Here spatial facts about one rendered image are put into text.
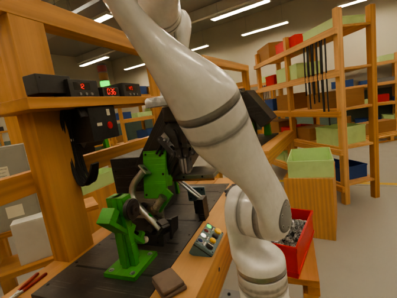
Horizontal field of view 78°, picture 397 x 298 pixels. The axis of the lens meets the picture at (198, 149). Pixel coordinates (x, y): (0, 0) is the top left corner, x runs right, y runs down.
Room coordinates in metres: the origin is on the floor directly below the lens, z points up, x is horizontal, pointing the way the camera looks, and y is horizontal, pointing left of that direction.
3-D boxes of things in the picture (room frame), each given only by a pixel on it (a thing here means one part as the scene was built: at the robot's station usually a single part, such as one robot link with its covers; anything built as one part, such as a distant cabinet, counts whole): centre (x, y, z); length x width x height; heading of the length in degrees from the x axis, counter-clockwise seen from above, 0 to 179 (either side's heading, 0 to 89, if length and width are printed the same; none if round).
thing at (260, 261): (0.42, -0.08, 1.19); 0.09 x 0.09 x 0.17; 49
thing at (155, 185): (1.08, 0.19, 1.17); 0.13 x 0.12 x 0.20; 158
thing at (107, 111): (1.15, 0.46, 1.42); 0.17 x 0.12 x 0.15; 158
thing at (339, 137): (4.01, -1.75, 1.19); 2.30 x 0.55 x 2.39; 9
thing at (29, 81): (0.99, 0.54, 1.59); 0.15 x 0.07 x 0.07; 158
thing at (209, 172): (1.21, 0.10, 1.11); 0.39 x 0.16 x 0.03; 68
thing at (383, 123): (6.17, -4.62, 0.22); 1.20 x 0.80 x 0.44; 99
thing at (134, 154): (1.33, 0.31, 1.07); 0.30 x 0.18 x 0.34; 158
